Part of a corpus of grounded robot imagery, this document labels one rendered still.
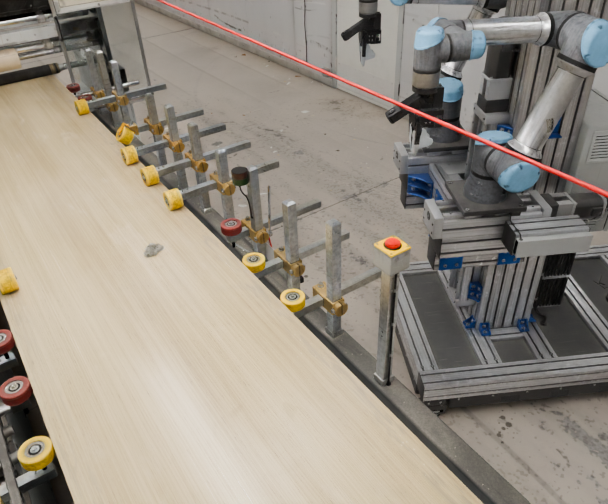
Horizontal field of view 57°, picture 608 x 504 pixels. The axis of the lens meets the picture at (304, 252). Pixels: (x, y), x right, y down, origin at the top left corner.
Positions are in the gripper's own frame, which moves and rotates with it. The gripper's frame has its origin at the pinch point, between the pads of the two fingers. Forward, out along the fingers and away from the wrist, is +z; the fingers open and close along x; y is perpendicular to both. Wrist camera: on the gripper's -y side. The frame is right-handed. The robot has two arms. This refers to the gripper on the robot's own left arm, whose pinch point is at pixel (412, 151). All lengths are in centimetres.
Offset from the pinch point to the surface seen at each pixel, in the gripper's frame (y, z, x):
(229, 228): -60, 41, 29
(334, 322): -26, 55, -13
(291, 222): -37.2, 27.8, 9.5
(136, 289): -91, 41, -2
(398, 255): -12.4, 10.4, -37.1
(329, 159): 8, 131, 256
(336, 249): -24.9, 24.9, -12.3
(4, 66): -199, 28, 214
